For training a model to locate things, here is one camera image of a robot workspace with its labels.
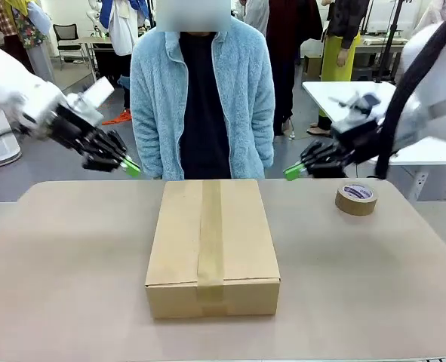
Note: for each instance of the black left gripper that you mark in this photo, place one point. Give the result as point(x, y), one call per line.
point(71, 130)

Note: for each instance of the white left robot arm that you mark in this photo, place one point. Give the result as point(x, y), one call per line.
point(19, 98)

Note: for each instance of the person in white blue coat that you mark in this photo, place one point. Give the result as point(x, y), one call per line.
point(120, 30)

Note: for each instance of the person in dark red garment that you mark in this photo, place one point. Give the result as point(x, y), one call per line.
point(290, 30)

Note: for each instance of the person in blue fleece jacket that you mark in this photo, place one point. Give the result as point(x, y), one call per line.
point(158, 94)

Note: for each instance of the small cardboard box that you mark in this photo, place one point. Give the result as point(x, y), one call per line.
point(313, 66)

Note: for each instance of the white round air purifier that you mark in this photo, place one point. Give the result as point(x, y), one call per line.
point(0, 151)

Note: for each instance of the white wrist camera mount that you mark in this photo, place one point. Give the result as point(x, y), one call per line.
point(94, 96)
point(358, 113)

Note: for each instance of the person in floral shirt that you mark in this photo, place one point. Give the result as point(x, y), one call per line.
point(30, 34)

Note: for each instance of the brown cardboard box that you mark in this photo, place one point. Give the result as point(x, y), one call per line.
point(177, 245)

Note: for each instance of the black tripod stand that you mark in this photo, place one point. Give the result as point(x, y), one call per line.
point(390, 37)

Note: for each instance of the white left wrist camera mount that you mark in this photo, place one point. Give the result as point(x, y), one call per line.
point(94, 96)

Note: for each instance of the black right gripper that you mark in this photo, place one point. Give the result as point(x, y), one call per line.
point(360, 145)

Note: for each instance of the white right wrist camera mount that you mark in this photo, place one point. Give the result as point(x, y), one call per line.
point(358, 113)

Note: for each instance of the white side table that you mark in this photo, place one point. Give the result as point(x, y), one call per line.
point(320, 94)

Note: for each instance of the black mesh chair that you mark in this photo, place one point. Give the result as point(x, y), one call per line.
point(66, 37)

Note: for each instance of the person in white shirt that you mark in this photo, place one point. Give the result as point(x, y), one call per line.
point(258, 15)

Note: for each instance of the orange cloth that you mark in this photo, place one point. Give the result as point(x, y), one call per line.
point(117, 117)

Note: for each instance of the brown packing tape roll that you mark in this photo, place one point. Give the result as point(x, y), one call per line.
point(352, 208)

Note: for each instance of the figure in yellow apron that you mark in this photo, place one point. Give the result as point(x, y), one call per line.
point(337, 56)

